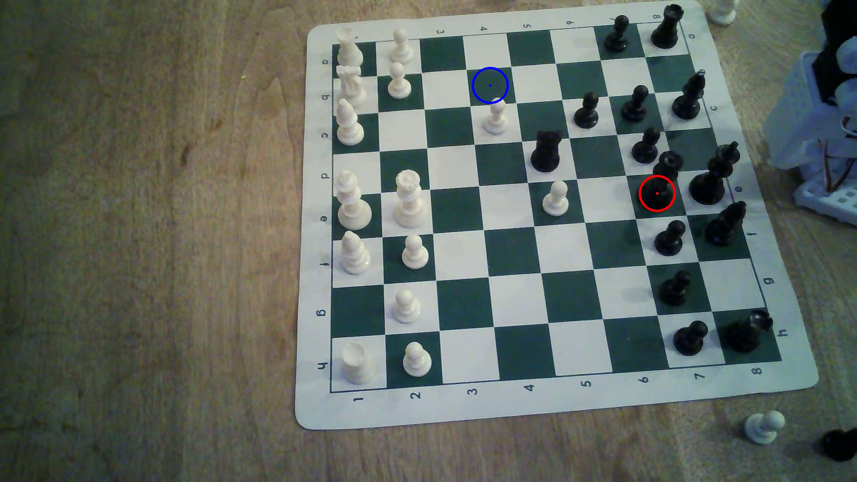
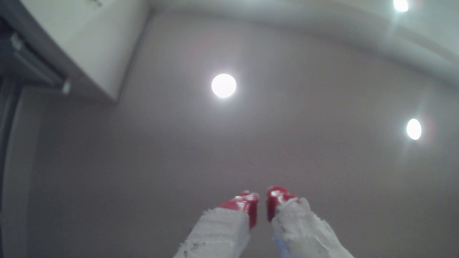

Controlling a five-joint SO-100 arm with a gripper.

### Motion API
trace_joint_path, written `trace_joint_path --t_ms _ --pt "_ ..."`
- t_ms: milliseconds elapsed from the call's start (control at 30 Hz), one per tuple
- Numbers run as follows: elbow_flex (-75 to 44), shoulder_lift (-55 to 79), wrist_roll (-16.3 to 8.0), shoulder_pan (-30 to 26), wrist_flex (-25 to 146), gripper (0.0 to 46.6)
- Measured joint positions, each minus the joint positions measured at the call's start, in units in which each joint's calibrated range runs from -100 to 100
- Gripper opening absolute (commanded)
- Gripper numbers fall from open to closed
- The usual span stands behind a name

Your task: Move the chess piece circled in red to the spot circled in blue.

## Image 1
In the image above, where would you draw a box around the white chess knight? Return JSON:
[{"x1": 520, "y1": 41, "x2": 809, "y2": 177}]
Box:
[{"x1": 337, "y1": 65, "x2": 368, "y2": 111}]

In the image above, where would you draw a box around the white chess queen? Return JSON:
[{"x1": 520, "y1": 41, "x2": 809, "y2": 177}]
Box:
[{"x1": 392, "y1": 170, "x2": 428, "y2": 229}]

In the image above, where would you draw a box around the black chess bishop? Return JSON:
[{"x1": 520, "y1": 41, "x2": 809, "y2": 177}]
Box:
[
  {"x1": 671, "y1": 70, "x2": 707, "y2": 121},
  {"x1": 704, "y1": 201, "x2": 748, "y2": 247}
]

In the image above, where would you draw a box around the black chess piece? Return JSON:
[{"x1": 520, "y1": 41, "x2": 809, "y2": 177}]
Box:
[{"x1": 821, "y1": 428, "x2": 857, "y2": 463}]

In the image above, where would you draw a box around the black chess king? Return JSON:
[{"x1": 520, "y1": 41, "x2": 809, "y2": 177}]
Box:
[{"x1": 688, "y1": 141, "x2": 741, "y2": 206}]

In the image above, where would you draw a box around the thin brown robot cable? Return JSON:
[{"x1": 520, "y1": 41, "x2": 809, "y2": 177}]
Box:
[{"x1": 822, "y1": 137, "x2": 846, "y2": 195}]

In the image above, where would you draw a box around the white chess bishop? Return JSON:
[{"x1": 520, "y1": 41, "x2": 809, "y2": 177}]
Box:
[
  {"x1": 335, "y1": 98, "x2": 366, "y2": 147},
  {"x1": 340, "y1": 231, "x2": 372, "y2": 276}
]

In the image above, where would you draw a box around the black chess knight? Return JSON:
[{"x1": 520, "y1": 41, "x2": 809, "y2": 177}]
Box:
[{"x1": 726, "y1": 308, "x2": 775, "y2": 353}]

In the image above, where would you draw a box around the white chess king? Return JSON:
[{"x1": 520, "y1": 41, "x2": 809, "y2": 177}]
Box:
[{"x1": 335, "y1": 169, "x2": 373, "y2": 231}]

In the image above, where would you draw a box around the white chess rook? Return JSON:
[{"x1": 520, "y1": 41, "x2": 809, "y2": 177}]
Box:
[
  {"x1": 341, "y1": 342, "x2": 376, "y2": 386},
  {"x1": 336, "y1": 25, "x2": 366, "y2": 70}
]

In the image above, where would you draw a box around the green white chess mat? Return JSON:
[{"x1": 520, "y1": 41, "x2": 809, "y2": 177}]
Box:
[{"x1": 295, "y1": 0, "x2": 820, "y2": 431}]

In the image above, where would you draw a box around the black chess queen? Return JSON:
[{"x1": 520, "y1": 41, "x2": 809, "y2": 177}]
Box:
[{"x1": 638, "y1": 150, "x2": 685, "y2": 214}]

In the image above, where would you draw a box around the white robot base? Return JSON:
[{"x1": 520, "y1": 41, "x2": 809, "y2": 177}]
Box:
[{"x1": 793, "y1": 167, "x2": 857, "y2": 226}]

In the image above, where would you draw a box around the black chess pawn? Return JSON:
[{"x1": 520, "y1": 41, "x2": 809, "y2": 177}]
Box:
[
  {"x1": 659, "y1": 270, "x2": 693, "y2": 307},
  {"x1": 574, "y1": 91, "x2": 601, "y2": 129},
  {"x1": 631, "y1": 127, "x2": 661, "y2": 165},
  {"x1": 620, "y1": 85, "x2": 650, "y2": 123},
  {"x1": 604, "y1": 15, "x2": 630, "y2": 54},
  {"x1": 673, "y1": 320, "x2": 709, "y2": 356},
  {"x1": 654, "y1": 220, "x2": 687, "y2": 257}
]

